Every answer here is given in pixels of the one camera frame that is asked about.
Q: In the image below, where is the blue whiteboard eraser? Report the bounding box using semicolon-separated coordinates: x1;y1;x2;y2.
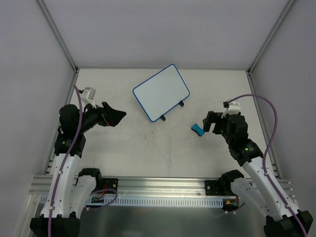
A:
191;123;204;137

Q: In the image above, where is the blue framed whiteboard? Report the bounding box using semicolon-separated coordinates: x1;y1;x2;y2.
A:
132;64;191;122

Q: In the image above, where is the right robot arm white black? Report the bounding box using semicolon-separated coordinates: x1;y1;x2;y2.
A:
203;111;313;237

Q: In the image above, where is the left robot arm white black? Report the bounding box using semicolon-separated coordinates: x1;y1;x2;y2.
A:
30;102;126;237

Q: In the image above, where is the whiteboard stand black white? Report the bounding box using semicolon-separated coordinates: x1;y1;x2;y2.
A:
160;101;184;121

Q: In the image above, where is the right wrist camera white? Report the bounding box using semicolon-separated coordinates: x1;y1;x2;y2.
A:
221;101;241;118

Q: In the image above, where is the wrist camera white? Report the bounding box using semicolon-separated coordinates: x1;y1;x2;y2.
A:
80;87;97;109
221;101;241;118

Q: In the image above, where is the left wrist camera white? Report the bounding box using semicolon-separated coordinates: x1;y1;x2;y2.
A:
80;87;97;109

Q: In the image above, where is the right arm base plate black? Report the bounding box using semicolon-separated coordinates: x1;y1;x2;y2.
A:
204;180;235;196

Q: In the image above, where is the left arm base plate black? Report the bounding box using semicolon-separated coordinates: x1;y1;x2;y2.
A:
99;177;119;194

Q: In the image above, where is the white slotted cable duct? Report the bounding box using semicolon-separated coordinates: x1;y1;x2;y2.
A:
39;196;224;207

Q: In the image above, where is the aluminium mounting rail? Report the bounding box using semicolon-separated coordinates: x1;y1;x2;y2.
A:
29;175;296;199

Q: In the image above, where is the left aluminium frame post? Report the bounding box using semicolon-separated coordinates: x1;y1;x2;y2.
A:
35;0;78;72

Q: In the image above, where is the aluminium frame post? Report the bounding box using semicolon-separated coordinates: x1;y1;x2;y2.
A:
35;0;78;72
246;0;297;75

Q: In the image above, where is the right aluminium frame post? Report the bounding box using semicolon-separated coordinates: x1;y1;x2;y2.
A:
246;0;297;75

